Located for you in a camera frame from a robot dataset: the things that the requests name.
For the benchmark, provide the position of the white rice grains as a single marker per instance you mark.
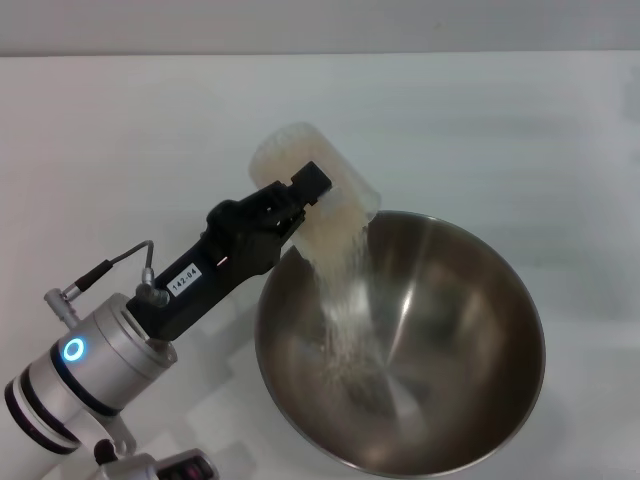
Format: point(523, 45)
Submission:
point(345, 310)

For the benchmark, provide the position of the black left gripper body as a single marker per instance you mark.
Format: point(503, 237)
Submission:
point(225, 250)

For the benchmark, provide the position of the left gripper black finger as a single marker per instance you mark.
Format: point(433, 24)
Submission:
point(312, 182)
point(292, 221)

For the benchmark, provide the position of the stainless steel mixing bowl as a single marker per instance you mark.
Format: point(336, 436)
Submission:
point(460, 350)

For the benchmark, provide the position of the clear plastic measuring cup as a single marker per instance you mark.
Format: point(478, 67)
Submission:
point(300, 150)

